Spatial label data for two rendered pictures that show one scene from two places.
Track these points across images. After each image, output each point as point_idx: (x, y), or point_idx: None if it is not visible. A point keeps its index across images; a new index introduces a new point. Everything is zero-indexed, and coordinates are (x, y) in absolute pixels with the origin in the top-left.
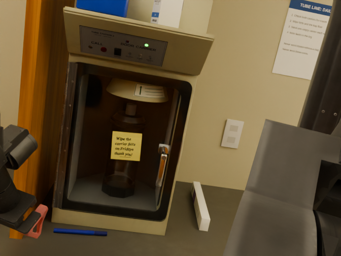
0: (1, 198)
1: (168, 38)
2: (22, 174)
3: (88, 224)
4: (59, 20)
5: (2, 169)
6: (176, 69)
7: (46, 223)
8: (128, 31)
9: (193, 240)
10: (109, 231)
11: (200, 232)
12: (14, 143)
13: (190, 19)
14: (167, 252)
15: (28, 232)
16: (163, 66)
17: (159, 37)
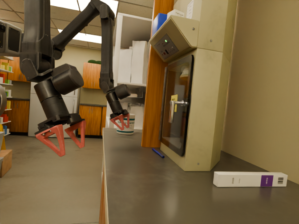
0: (111, 106)
1: (165, 31)
2: (144, 115)
3: (166, 153)
4: None
5: (110, 94)
6: (182, 48)
7: (158, 149)
8: (159, 38)
9: (193, 180)
10: (168, 158)
11: (210, 184)
12: (118, 87)
13: (194, 18)
14: (166, 171)
15: (110, 119)
16: (179, 50)
17: (163, 33)
